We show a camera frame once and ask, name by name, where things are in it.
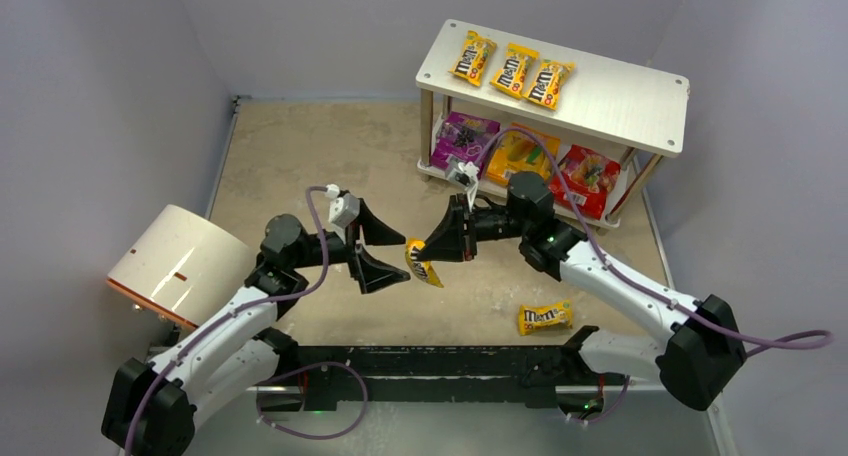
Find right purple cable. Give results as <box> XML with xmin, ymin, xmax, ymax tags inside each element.
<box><xmin>476</xmin><ymin>126</ymin><xmax>835</xmax><ymax>352</ymax></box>

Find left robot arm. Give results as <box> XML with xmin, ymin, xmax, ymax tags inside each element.
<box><xmin>101</xmin><ymin>191</ymin><xmax>410</xmax><ymax>455</ymax></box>

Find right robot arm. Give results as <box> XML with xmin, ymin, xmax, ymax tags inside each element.
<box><xmin>413</xmin><ymin>164</ymin><xmax>747</xmax><ymax>411</ymax></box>

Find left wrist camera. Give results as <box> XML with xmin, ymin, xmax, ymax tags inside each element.
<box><xmin>325</xmin><ymin>184</ymin><xmax>360</xmax><ymax>230</ymax></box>

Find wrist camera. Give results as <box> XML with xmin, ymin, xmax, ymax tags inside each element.
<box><xmin>445</xmin><ymin>160</ymin><xmax>479</xmax><ymax>208</ymax></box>
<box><xmin>325</xmin><ymin>184</ymin><xmax>360</xmax><ymax>230</ymax></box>

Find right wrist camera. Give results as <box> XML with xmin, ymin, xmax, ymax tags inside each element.
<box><xmin>445</xmin><ymin>160</ymin><xmax>479</xmax><ymax>208</ymax></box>

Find red candy bag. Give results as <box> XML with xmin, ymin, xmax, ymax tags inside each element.
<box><xmin>558</xmin><ymin>145</ymin><xmax>621</xmax><ymax>219</ymax></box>

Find white cylinder roll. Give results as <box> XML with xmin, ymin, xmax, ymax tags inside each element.
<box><xmin>106</xmin><ymin>204</ymin><xmax>255</xmax><ymax>328</ymax></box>

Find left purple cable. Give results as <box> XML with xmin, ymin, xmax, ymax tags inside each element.
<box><xmin>124</xmin><ymin>185</ymin><xmax>333</xmax><ymax>456</ymax></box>

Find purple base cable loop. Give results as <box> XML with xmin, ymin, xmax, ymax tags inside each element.
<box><xmin>254</xmin><ymin>358</ymin><xmax>370</xmax><ymax>440</ymax></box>

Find purple candy bag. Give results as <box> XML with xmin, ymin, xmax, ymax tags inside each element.
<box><xmin>430</xmin><ymin>111</ymin><xmax>500</xmax><ymax>176</ymax></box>

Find yellow m&m bag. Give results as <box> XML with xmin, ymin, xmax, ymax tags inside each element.
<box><xmin>523</xmin><ymin>59</ymin><xmax>577</xmax><ymax>111</ymax></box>
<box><xmin>405</xmin><ymin>239</ymin><xmax>444</xmax><ymax>288</ymax></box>
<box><xmin>448</xmin><ymin>30</ymin><xmax>497</xmax><ymax>87</ymax></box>
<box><xmin>489</xmin><ymin>43</ymin><xmax>539</xmax><ymax>99</ymax></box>
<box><xmin>517</xmin><ymin>299</ymin><xmax>574</xmax><ymax>336</ymax></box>

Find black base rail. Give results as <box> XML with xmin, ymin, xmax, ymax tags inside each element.
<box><xmin>275</xmin><ymin>344</ymin><xmax>624</xmax><ymax>411</ymax></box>

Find orange candy bag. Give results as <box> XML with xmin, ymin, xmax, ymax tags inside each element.
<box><xmin>485</xmin><ymin>123</ymin><xmax>560</xmax><ymax>187</ymax></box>

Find white two-tier shelf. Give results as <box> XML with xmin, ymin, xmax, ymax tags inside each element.
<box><xmin>415</xmin><ymin>19</ymin><xmax>690</xmax><ymax>229</ymax></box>

